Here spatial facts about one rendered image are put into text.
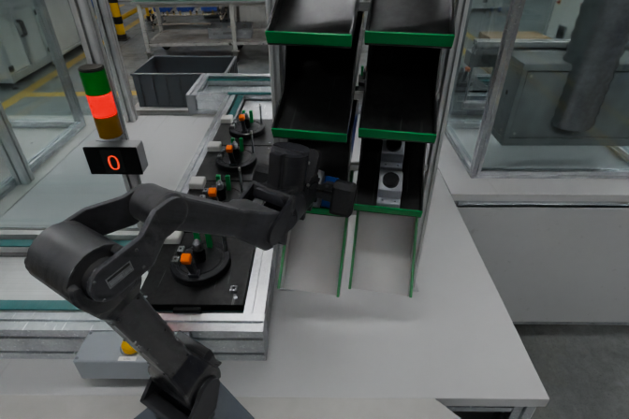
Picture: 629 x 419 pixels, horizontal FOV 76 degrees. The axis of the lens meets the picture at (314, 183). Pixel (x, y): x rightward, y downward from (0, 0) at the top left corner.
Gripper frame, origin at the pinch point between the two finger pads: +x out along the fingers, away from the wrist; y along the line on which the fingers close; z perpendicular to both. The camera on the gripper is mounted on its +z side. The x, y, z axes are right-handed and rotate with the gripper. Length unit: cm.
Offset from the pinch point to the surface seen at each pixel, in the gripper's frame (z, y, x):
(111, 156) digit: -5.6, 48.0, 3.4
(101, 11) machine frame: 24, 118, 80
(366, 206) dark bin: -3.6, -10.9, 2.6
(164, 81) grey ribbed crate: -15, 147, 163
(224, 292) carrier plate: -30.3, 16.6, -0.1
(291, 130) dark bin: 10.3, 3.2, -5.2
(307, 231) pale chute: -15.6, 1.7, 9.6
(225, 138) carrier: -16, 53, 67
